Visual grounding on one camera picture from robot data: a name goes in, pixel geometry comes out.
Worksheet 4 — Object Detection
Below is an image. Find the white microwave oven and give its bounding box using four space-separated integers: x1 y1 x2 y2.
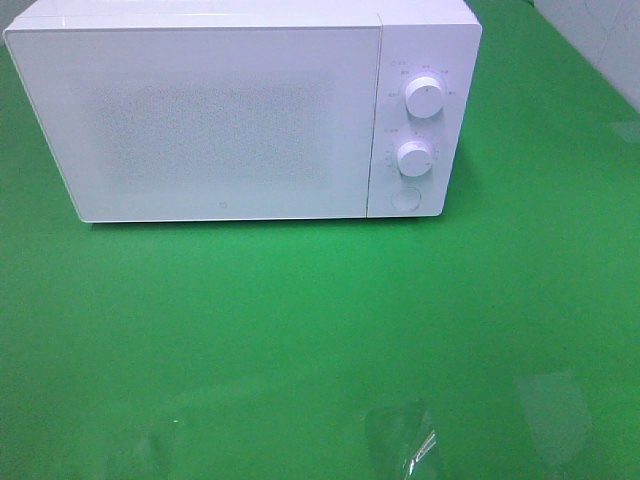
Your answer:
3 1 483 223

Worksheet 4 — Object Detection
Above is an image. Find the white microwave knob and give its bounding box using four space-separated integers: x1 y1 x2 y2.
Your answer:
397 141 434 178
404 73 445 119

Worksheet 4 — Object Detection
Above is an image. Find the round microwave door button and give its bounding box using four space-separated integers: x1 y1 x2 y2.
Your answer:
391 188 422 212

